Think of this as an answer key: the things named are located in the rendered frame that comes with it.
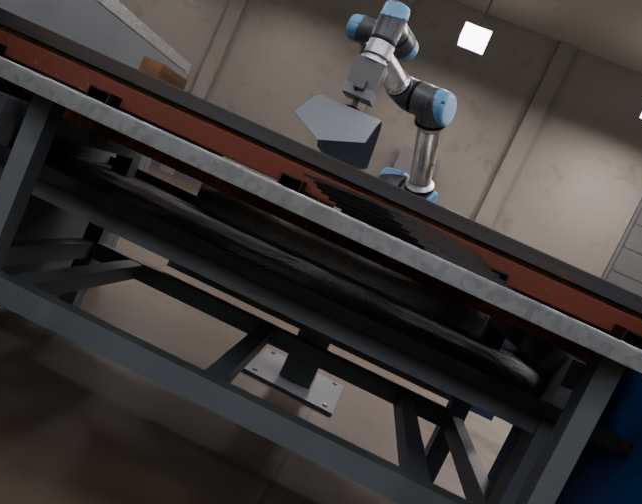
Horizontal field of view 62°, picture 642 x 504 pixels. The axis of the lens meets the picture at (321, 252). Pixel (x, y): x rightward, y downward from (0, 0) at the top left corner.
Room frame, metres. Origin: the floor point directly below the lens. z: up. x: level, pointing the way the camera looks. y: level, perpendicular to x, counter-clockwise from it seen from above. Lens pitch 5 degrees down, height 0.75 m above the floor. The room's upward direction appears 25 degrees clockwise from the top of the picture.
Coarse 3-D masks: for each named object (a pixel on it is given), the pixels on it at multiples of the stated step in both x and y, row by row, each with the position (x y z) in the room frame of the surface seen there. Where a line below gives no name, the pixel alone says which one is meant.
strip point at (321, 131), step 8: (296, 112) 1.24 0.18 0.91; (304, 120) 1.22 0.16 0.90; (312, 120) 1.23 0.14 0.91; (312, 128) 1.19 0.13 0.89; (320, 128) 1.21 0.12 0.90; (328, 128) 1.22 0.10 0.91; (320, 136) 1.17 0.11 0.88; (328, 136) 1.19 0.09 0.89; (336, 136) 1.20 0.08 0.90; (344, 136) 1.22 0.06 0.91
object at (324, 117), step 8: (304, 104) 1.30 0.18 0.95; (304, 112) 1.25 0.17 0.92; (312, 112) 1.27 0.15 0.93; (320, 112) 1.29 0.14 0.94; (328, 112) 1.31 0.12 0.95; (320, 120) 1.25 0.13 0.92; (328, 120) 1.26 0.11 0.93; (336, 120) 1.28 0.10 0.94; (344, 120) 1.30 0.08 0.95; (336, 128) 1.24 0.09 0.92; (344, 128) 1.26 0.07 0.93; (352, 128) 1.27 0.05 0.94; (360, 128) 1.29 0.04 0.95; (352, 136) 1.23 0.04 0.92; (360, 136) 1.25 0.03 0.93; (368, 136) 1.27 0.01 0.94
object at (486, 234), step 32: (32, 32) 1.18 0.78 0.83; (96, 64) 1.17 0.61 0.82; (160, 96) 1.18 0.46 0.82; (192, 96) 1.15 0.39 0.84; (256, 128) 1.14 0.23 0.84; (320, 160) 1.13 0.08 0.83; (384, 192) 1.12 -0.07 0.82; (448, 224) 1.10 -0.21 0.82; (480, 224) 1.10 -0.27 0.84; (544, 256) 1.09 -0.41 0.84; (608, 288) 1.08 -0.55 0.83
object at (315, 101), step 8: (312, 104) 1.31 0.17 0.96; (320, 104) 1.34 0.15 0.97; (328, 104) 1.36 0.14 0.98; (336, 112) 1.33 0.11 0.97; (344, 112) 1.35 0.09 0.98; (352, 112) 1.38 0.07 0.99; (352, 120) 1.32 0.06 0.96; (360, 120) 1.34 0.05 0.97; (368, 120) 1.37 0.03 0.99; (368, 128) 1.31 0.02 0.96
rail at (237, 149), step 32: (0, 32) 1.18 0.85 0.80; (32, 64) 1.18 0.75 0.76; (64, 64) 1.17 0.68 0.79; (128, 96) 1.16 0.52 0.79; (192, 128) 1.15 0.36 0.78; (224, 128) 1.17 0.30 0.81; (256, 160) 1.14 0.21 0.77; (288, 160) 1.13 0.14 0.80; (320, 192) 1.12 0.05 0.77; (512, 256) 1.12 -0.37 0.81; (544, 288) 1.09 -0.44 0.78; (576, 288) 1.11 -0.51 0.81; (608, 320) 1.08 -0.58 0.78; (640, 320) 1.07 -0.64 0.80
